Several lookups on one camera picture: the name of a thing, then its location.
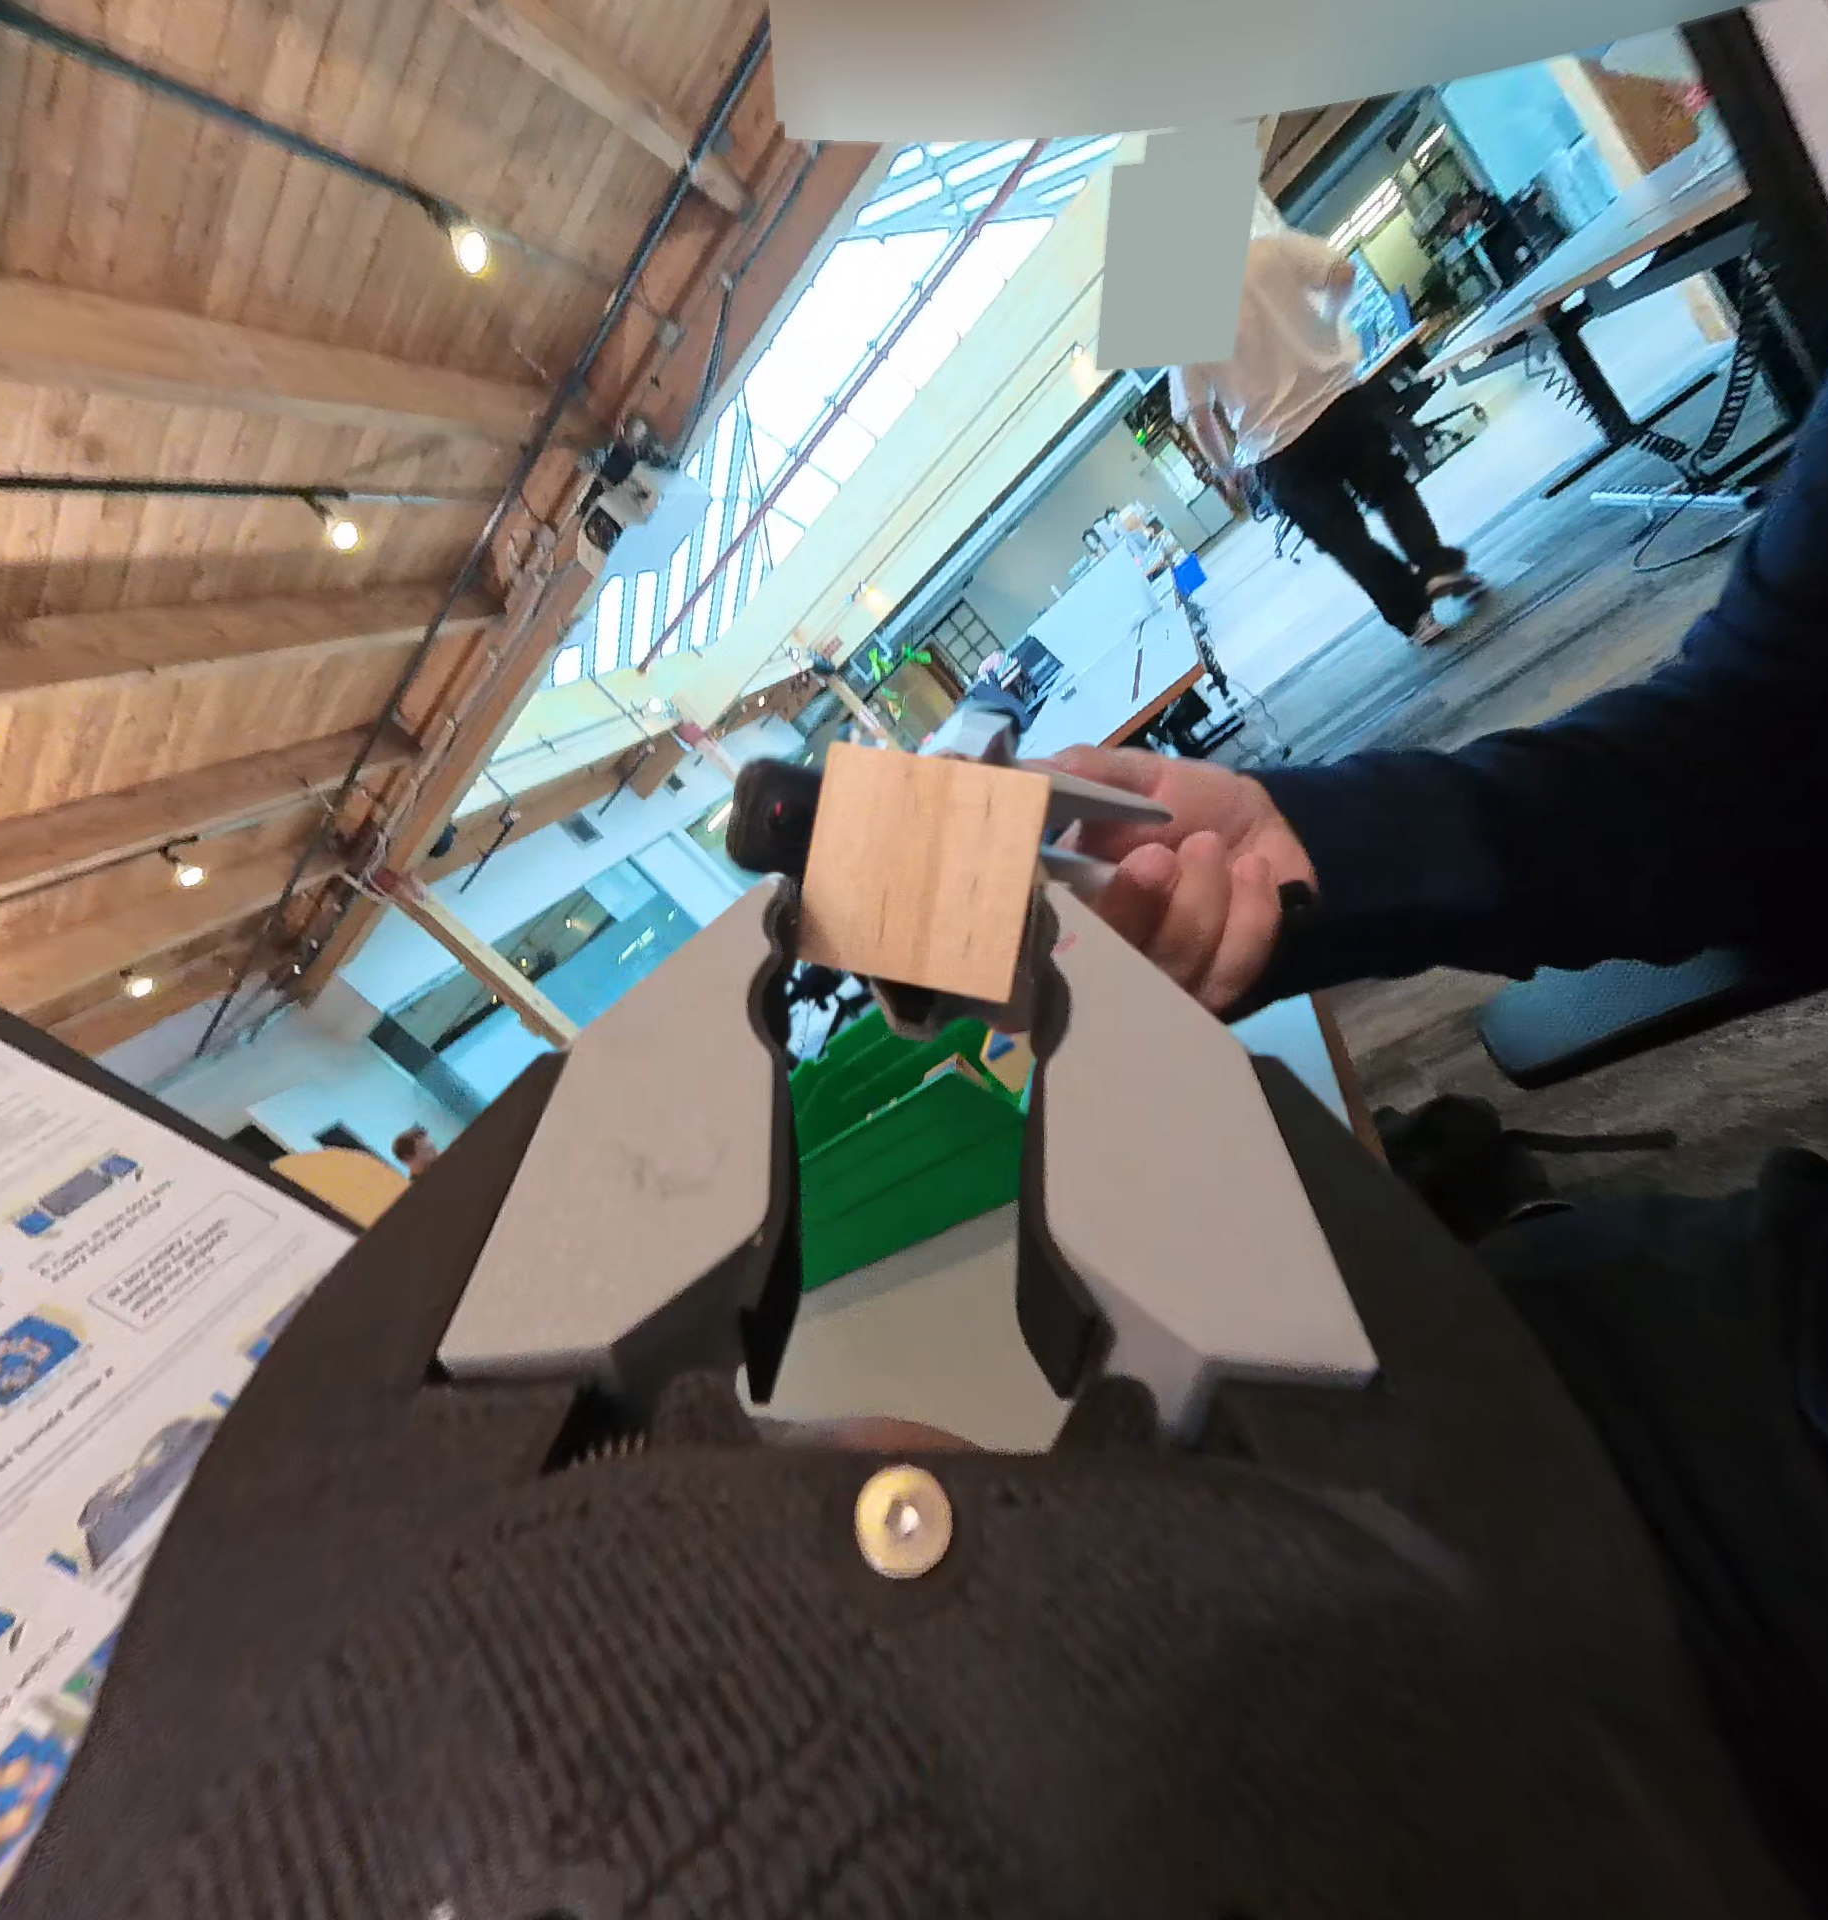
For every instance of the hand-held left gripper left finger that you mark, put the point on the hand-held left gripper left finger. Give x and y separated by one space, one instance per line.
630 1183

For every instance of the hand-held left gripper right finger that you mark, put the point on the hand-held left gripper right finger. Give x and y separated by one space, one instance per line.
1199 1183

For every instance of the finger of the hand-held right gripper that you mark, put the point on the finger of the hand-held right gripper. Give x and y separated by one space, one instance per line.
982 736
914 1013

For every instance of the green plastic bin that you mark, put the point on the green plastic bin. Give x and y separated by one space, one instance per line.
884 1152

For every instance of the person's right forearm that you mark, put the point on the person's right forearm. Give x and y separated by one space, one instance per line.
1606 807

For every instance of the person's right hand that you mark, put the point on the person's right hand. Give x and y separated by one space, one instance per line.
1213 887

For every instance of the green neon decoration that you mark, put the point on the green neon decoration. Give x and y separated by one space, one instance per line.
901 660

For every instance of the long white table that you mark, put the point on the long white table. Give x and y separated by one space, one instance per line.
1108 660

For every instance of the white ceiling unit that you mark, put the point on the white ceiling unit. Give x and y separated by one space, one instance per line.
624 502

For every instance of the printed instruction board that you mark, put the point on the printed instruction board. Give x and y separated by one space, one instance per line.
105 1273

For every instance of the person's dark trousers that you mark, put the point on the person's dark trousers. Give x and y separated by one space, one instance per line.
1681 1423

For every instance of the wooden top desk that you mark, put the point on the wooden top desk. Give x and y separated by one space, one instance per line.
1633 240

